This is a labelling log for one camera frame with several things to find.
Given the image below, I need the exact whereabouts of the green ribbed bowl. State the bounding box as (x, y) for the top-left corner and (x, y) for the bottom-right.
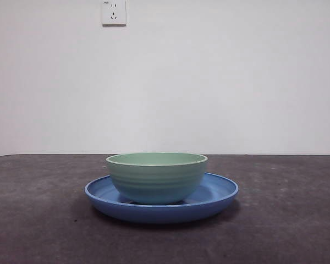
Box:
(105, 152), (209, 205)

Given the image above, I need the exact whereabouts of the blue plate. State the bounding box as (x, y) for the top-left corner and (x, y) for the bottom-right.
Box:
(84, 172), (239, 224)

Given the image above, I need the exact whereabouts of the white wall power outlet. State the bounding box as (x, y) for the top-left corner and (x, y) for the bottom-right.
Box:
(102, 0), (127, 28)

